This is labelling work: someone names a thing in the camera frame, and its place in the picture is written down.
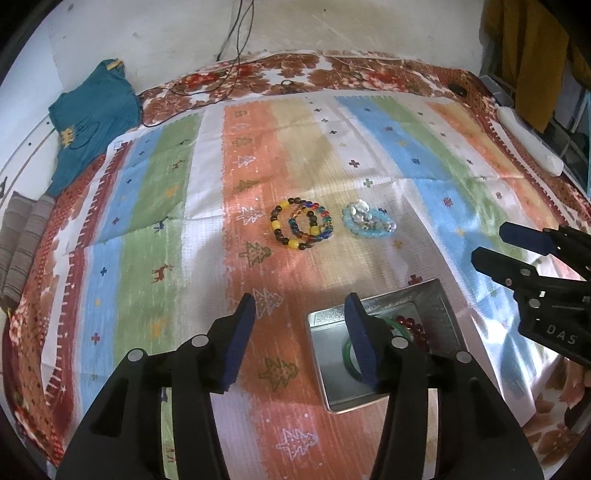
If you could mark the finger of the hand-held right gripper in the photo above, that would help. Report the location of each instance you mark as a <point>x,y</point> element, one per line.
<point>503,270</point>
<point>526,235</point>

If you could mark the striped pastel woven mat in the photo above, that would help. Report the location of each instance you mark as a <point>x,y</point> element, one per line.
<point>295,152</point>

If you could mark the grey striped folded cloth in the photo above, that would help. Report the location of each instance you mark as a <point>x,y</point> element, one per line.
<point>23,240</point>

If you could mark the teal shirt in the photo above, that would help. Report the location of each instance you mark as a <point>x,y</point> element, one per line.
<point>92,120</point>

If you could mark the silver metal tin box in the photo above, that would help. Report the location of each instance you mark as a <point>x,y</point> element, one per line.
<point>330,350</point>

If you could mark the white rolled bolster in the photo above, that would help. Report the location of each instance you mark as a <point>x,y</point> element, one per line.
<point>526,138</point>

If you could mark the green jade bangle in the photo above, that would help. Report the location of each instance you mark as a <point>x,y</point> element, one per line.
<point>346,357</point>

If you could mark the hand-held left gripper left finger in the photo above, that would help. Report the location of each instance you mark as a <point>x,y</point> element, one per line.
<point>240,332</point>

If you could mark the mustard yellow garment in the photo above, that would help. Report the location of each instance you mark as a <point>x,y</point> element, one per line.
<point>531,55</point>

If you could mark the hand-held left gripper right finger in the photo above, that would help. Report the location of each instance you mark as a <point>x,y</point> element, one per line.
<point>362,341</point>

